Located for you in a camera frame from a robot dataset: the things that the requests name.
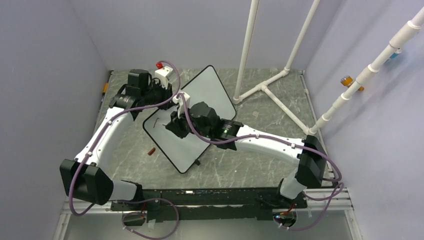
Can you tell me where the white framed whiteboard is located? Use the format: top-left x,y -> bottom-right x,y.
143,65 -> 237,174

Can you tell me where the blue wall fitting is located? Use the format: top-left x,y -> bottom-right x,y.
389,48 -> 402,59

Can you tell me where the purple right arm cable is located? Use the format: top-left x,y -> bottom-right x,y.
177,92 -> 345,232

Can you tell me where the orange black edge tool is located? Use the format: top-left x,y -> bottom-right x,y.
101,82 -> 109,96

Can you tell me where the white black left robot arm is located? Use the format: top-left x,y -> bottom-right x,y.
59,66 -> 174,210

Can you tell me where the orange yellow wall fitting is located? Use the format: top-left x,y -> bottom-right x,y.
340,75 -> 354,88

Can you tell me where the red marker cap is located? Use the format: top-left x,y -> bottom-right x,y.
147,148 -> 156,156

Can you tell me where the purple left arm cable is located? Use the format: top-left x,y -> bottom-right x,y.
68,60 -> 182,218

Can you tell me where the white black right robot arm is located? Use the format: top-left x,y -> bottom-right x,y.
165,102 -> 327,208

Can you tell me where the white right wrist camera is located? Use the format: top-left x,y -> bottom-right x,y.
172,91 -> 191,119

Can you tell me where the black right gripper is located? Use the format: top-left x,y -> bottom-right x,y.
166,105 -> 213,139

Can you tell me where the white PVC pipe frame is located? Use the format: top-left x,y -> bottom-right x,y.
232,0 -> 341,134

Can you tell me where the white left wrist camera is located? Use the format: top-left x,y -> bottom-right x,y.
154,62 -> 174,90

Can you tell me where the white diagonal PVC pipe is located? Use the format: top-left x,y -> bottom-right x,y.
307,8 -> 424,135

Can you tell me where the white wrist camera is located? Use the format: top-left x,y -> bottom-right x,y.
154,62 -> 174,90
172,91 -> 191,119

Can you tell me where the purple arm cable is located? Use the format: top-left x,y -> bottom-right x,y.
177,92 -> 345,232
68,60 -> 182,218

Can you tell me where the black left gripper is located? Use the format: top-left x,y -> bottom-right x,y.
142,80 -> 174,111

